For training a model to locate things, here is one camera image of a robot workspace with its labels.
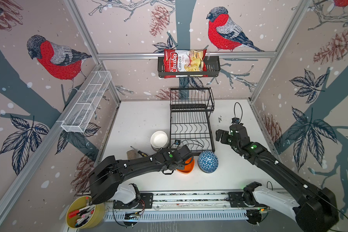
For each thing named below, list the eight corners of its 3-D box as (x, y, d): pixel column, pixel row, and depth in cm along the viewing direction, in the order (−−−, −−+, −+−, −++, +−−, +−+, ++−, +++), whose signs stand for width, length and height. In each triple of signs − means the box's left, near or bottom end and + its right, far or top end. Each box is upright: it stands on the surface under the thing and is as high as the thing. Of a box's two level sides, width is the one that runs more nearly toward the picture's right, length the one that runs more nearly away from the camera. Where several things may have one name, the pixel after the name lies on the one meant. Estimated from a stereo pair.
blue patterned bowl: (198, 174, 82) (200, 170, 77) (197, 155, 90) (198, 150, 84) (217, 174, 82) (220, 170, 77) (214, 155, 90) (216, 150, 84)
